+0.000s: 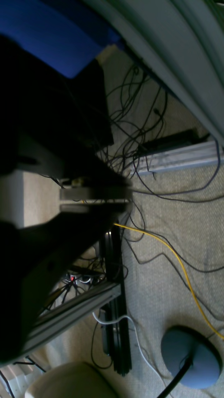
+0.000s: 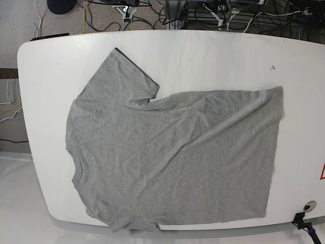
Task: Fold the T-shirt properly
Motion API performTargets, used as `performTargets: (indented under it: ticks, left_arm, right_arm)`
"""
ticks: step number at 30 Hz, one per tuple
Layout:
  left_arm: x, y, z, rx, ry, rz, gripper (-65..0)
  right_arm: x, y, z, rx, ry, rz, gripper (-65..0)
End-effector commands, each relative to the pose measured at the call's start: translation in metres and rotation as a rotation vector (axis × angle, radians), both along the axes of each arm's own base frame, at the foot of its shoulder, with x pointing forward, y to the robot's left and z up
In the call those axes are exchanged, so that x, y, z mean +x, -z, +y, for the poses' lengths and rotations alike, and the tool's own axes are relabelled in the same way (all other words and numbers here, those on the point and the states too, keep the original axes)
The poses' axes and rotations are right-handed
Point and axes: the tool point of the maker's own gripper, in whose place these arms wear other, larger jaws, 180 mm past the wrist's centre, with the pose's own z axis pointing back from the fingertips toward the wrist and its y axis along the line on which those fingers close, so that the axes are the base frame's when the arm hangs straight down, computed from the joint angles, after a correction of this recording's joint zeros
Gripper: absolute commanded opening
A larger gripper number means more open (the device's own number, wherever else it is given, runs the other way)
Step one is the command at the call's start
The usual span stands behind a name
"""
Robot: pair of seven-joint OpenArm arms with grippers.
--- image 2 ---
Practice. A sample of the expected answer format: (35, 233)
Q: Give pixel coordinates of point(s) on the black clamp with cable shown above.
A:
(307, 226)

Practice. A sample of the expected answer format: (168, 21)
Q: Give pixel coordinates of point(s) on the aluminium frame post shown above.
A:
(176, 14)

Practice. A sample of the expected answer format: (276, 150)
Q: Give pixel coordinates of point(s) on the dark round object top left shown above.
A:
(60, 7)

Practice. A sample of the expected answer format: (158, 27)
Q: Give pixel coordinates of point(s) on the right table cable grommet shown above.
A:
(310, 206)

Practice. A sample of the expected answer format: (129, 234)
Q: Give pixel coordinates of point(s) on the red warning triangle sticker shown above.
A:
(323, 173)

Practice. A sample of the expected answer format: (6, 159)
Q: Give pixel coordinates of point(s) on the grey t-shirt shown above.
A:
(195, 157)

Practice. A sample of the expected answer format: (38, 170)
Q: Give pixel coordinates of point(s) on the left table cable grommet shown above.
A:
(88, 213)

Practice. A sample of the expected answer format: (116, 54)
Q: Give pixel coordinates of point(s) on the table cable grommet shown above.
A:
(310, 206)
(88, 213)

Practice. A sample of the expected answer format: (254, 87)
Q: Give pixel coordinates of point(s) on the white robot mount bracket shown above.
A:
(127, 12)

